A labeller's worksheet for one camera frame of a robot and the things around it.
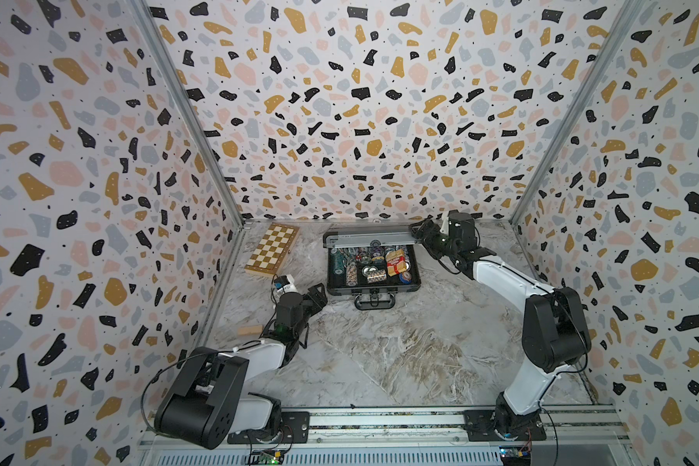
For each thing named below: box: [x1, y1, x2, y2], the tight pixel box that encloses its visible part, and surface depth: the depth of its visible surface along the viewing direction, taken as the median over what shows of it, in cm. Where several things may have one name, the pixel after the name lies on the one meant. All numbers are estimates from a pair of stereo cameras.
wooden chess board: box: [244, 222, 300, 278], surface depth 110 cm
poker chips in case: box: [327, 243, 421, 293], surface depth 105 cm
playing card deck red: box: [385, 248, 407, 277], surface depth 105 cm
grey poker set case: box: [323, 222, 422, 311], surface depth 102 cm
